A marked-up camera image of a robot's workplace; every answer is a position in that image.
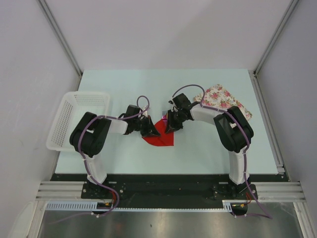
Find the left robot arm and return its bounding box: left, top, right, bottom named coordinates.
left=69, top=105, right=160, bottom=198

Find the aluminium frame post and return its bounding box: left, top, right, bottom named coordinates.
left=36, top=0, right=83, bottom=78
left=253, top=0, right=301, bottom=76

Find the white cable duct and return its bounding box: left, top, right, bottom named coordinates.
left=46, top=200, right=248, bottom=213

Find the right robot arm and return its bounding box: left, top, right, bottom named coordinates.
left=165, top=93, right=254, bottom=199

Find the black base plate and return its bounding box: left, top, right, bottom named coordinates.
left=51, top=174, right=289, bottom=209

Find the floral tray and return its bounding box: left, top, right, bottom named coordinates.
left=203, top=84, right=253, bottom=120

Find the left aluminium frame post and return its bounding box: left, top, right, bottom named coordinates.
left=36, top=0, right=83, bottom=78

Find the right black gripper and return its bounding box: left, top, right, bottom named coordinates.
left=164, top=110, right=185, bottom=134

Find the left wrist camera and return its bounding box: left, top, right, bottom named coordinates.
left=142, top=107, right=148, bottom=117

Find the iridescent fork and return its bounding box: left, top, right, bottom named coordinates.
left=162, top=111, right=168, bottom=122

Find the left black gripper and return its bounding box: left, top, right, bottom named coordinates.
left=133, top=116, right=160, bottom=137

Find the red paper napkin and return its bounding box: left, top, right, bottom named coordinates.
left=143, top=119, right=174, bottom=147

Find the white plastic basket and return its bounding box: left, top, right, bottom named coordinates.
left=46, top=91, right=110, bottom=152

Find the right aluminium frame post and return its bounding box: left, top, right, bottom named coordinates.
left=253, top=0, right=301, bottom=76

